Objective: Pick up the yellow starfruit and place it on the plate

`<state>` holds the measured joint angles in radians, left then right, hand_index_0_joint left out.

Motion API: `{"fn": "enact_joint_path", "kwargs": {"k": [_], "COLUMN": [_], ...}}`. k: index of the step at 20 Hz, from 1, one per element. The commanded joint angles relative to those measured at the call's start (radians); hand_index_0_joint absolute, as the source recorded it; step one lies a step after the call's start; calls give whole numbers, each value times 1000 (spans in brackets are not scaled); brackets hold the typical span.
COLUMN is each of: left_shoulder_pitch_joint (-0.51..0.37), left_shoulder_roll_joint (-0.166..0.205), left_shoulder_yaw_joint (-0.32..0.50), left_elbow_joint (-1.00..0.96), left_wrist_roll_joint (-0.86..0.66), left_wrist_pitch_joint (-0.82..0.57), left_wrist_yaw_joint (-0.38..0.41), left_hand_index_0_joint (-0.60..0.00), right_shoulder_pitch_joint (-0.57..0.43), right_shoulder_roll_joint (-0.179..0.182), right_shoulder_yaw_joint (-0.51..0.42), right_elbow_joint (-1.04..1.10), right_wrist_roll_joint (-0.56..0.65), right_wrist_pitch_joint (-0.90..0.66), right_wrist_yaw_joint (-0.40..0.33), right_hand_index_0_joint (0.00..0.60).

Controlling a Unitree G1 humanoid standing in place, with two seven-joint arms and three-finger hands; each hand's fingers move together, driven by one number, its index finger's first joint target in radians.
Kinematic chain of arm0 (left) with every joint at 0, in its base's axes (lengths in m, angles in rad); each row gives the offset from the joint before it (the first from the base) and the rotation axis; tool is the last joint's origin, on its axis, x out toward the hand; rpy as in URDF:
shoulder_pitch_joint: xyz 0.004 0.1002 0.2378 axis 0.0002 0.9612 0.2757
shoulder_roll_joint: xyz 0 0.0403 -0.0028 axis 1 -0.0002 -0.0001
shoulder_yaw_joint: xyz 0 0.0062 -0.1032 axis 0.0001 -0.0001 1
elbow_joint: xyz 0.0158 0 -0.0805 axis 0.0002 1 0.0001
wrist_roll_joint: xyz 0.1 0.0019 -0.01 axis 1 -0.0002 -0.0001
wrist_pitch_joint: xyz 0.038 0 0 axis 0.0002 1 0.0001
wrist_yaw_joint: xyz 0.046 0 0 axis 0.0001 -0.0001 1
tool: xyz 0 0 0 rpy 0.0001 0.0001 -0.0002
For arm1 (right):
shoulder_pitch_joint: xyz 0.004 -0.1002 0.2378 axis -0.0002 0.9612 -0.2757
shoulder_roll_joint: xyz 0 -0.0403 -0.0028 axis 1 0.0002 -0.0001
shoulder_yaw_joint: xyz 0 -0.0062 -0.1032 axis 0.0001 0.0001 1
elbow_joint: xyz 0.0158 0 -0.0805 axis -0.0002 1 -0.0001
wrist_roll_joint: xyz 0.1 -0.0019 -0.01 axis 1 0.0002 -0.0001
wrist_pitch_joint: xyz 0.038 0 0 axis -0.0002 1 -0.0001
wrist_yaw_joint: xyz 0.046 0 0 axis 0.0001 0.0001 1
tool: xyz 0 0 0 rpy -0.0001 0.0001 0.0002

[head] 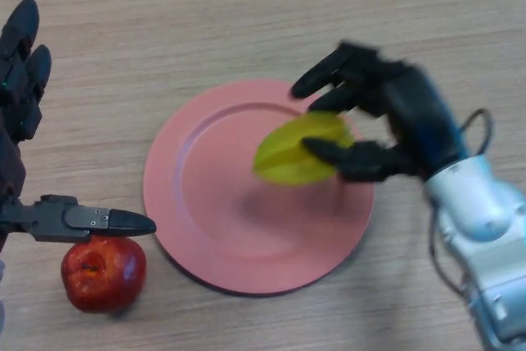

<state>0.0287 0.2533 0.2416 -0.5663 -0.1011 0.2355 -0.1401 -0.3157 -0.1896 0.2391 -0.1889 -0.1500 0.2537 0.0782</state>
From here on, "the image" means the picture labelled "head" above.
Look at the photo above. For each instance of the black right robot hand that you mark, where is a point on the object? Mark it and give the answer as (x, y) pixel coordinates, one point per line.
(419, 116)

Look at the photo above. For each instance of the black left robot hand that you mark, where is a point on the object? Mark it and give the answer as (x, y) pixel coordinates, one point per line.
(16, 96)

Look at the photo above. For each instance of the yellow starfruit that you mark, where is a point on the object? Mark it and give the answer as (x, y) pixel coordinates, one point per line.
(287, 158)

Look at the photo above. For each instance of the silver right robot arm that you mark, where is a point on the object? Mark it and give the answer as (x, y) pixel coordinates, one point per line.
(485, 219)

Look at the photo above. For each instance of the pink round plate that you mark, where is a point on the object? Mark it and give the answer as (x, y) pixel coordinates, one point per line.
(213, 219)

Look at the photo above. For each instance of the red apple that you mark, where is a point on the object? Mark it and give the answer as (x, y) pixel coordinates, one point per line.
(102, 281)

